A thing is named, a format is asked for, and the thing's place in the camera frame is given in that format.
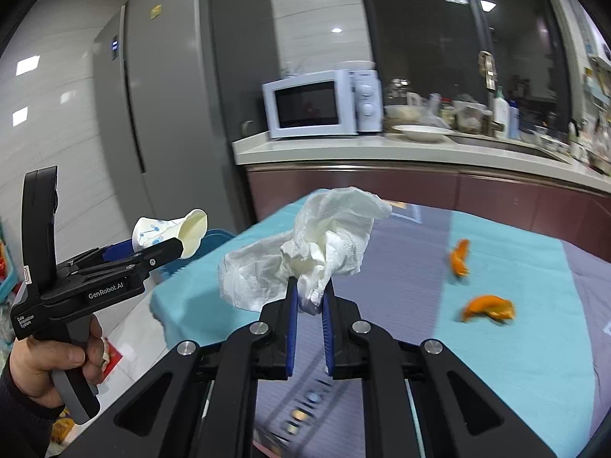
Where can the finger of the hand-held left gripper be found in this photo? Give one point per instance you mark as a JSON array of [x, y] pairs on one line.
[[160, 252], [119, 249]]

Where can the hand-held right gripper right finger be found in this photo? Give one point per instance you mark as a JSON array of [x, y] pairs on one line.
[[327, 334]]

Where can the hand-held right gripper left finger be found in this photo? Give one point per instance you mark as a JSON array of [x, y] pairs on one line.
[[290, 324]]

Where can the blue dotted paper cup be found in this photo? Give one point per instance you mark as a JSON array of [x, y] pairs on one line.
[[162, 231]]

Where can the blue plastic basket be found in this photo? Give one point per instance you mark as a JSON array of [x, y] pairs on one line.
[[215, 243]]

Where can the white tissue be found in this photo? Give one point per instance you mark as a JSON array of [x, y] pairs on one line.
[[329, 233]]

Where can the person's left forearm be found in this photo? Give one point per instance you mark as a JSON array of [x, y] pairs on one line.
[[24, 429]]

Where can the person's left hand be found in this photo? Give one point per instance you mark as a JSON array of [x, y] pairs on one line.
[[38, 367]]

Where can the orange peel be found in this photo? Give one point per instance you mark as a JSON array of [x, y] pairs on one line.
[[460, 257], [487, 307]]

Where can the grey refrigerator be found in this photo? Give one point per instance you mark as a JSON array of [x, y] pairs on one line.
[[181, 81]]

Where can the kitchen counter cabinet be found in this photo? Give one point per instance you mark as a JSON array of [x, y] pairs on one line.
[[429, 191]]

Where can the teal and grey printed blanket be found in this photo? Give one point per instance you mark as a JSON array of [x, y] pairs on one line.
[[501, 367]]

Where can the white microwave oven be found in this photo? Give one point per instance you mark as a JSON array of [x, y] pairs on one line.
[[310, 105]]

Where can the white plate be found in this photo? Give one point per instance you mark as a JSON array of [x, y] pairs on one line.
[[420, 132]]

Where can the clear plastic bag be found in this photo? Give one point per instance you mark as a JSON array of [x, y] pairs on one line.
[[470, 117]]

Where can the white lotion bottle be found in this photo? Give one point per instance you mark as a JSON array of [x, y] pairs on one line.
[[500, 112]]

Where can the blue bottle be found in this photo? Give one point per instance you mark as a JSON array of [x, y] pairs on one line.
[[514, 121]]

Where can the dark glass window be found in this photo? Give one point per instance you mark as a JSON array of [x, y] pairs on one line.
[[453, 33]]

